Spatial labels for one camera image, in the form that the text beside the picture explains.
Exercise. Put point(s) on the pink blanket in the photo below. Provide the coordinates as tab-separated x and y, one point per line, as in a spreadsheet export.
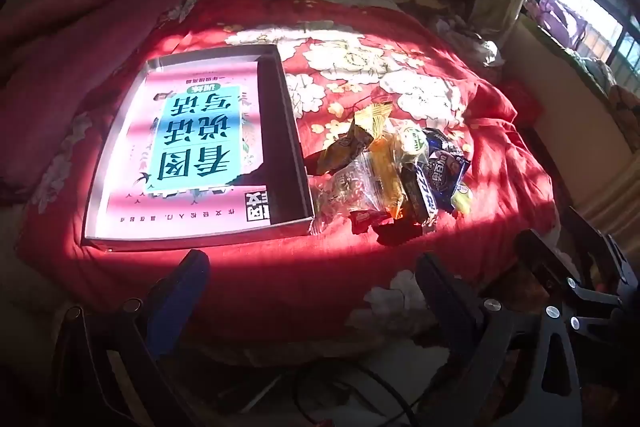
75	32

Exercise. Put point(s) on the dark blue snack packet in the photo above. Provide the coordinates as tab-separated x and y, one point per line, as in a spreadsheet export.
446	172

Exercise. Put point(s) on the red floral blanket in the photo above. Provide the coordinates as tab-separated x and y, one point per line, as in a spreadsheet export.
300	287

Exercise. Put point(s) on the red swirl candy packet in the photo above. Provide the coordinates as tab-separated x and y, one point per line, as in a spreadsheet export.
369	219

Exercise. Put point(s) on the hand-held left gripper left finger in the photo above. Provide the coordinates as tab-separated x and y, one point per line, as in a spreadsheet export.
186	284

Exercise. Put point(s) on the yellow snack packet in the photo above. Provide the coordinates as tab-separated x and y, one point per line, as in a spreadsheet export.
461	201

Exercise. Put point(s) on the purple hanging clothes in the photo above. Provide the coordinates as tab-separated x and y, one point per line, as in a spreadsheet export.
562	17

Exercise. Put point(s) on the grey cardboard box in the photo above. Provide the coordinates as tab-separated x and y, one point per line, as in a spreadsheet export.
282	147

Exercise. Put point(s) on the clear nut brittle packet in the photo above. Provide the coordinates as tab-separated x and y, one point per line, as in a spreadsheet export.
342	194

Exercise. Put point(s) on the brown gold wrapper snack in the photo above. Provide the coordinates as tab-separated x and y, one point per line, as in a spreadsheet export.
342	152

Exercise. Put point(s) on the orange wafer packet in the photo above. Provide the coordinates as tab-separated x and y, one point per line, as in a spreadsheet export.
386	177

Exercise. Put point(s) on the pink and teal book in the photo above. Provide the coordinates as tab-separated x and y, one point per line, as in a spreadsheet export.
200	142

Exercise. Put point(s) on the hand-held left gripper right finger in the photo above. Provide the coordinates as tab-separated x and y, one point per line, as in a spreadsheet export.
436	279

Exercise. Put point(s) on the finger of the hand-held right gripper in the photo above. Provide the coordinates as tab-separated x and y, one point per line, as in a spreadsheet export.
542	257
607	257

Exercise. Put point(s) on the green label clear packet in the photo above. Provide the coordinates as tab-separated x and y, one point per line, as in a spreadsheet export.
412	142

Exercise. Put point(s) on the black chocolate bar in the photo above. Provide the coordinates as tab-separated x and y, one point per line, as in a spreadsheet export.
416	197

